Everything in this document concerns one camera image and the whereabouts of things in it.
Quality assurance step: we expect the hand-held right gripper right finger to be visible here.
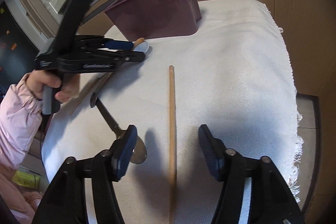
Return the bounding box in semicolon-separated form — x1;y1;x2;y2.
198;124;306;224

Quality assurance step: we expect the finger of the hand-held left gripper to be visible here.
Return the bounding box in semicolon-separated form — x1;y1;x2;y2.
101;39;133;52
115;51;146;64

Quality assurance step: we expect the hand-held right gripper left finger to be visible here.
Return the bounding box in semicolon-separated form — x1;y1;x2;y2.
31;124;138;224

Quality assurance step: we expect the white ceramic spoon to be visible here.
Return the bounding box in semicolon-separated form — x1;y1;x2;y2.
134;42;150;54

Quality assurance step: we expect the wooden spoon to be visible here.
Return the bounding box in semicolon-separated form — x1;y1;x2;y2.
133;38;145;51

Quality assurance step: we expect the black-handled steel spoon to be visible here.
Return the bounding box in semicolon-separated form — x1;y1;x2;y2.
90;92;147;165

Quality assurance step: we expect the wooden chopstick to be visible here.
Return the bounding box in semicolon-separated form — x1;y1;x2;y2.
69;73;113;116
168;65;177;224

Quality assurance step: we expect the maroon plastic utensil holder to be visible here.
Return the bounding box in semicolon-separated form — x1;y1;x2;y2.
103;0;202;41

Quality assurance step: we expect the person's left hand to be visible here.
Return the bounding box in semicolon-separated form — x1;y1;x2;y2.
27;73;80;104

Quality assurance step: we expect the dark panel with orange specks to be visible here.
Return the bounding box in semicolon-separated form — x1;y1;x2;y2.
0;0;40;98

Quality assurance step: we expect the white table cloth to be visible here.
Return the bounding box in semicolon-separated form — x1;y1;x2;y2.
42;0;304;224

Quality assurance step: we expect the yellow packet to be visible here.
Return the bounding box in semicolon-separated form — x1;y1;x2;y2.
13;170;40;189

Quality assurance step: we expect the person's pink clothing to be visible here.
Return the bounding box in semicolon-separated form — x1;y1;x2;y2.
0;156;45;215

